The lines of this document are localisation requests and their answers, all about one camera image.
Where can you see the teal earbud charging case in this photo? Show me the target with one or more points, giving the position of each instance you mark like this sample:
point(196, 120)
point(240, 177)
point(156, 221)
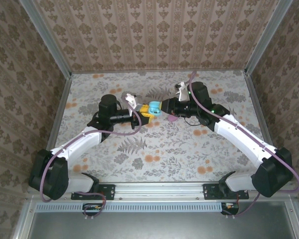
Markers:
point(154, 104)

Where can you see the pink earbud charging case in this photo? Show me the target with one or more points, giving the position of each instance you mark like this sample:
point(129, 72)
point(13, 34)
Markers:
point(172, 118)

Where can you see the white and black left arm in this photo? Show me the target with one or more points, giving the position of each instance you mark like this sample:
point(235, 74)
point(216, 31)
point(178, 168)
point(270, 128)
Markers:
point(77, 144)

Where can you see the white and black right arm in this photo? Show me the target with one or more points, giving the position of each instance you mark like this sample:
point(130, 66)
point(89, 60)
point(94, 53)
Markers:
point(241, 139)

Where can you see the floral tablecloth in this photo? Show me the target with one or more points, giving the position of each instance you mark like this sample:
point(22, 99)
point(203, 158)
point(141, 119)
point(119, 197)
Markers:
point(179, 161)

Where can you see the aluminium extrusion beam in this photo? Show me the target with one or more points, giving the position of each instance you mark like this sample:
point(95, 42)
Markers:
point(159, 191)

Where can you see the grey metal sheet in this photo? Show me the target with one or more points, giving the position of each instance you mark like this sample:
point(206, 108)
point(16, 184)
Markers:
point(164, 226)

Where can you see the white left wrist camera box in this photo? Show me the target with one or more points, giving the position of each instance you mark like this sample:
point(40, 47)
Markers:
point(133, 100)

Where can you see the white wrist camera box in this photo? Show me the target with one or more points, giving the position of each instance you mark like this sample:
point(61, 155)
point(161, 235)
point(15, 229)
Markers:
point(183, 93)
point(133, 100)

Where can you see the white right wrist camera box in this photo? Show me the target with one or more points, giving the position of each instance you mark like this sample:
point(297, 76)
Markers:
point(183, 93)

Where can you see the aluminium frame side rail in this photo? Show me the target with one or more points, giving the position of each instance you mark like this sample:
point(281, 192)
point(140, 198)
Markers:
point(57, 122)
point(257, 107)

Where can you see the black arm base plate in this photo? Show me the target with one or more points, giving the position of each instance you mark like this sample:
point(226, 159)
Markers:
point(107, 191)
point(211, 191)

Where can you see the aluminium frame post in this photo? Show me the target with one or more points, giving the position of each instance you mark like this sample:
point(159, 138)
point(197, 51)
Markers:
point(266, 39)
point(47, 39)

